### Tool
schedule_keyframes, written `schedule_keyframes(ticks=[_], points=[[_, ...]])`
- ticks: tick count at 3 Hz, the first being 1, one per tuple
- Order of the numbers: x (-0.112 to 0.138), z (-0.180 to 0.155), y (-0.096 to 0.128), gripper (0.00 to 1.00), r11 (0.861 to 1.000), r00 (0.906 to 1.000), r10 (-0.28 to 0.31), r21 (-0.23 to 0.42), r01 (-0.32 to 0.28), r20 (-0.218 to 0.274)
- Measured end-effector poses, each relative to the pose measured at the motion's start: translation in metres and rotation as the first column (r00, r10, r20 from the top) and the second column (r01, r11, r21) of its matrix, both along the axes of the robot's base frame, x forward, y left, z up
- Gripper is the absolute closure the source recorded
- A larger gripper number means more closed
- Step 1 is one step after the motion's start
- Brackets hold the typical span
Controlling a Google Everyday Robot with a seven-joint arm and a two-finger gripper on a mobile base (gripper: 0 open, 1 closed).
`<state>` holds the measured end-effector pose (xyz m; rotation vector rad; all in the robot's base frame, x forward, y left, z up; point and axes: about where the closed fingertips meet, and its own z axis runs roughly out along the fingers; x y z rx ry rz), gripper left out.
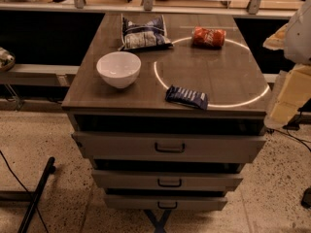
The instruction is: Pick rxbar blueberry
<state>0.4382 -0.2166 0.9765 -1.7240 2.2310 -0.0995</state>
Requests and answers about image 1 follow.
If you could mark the blue white chip bag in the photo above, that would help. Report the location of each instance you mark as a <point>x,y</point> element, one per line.
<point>151,35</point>

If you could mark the white ceramic bowl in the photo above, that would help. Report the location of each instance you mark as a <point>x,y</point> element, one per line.
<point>119,69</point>

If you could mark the grey metal shelf rail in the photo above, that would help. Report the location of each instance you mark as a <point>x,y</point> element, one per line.
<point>41,75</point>

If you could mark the bottom grey drawer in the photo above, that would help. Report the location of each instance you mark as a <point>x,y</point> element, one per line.
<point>165,202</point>

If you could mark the wooden drawer cabinet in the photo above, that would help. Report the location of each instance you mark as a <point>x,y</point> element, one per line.
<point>237,97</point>

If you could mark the crushed red soda can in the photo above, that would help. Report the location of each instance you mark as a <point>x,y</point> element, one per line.
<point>209,38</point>

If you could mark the dark blue rxbar wrapper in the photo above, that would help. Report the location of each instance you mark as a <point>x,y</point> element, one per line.
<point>187,97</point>

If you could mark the black metal stand leg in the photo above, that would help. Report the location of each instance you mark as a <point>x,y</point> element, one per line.
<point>36,195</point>

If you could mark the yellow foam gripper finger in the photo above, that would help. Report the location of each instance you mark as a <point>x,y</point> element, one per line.
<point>290,92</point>

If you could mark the top grey drawer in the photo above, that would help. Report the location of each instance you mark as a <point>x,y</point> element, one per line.
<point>167,147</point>

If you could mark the middle grey drawer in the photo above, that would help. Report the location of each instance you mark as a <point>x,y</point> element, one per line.
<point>166,181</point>

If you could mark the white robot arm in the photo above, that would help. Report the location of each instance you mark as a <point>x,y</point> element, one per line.
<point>297,36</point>

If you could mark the grey drawer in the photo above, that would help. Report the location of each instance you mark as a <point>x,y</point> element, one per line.
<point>167,147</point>
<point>166,181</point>
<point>165,202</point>

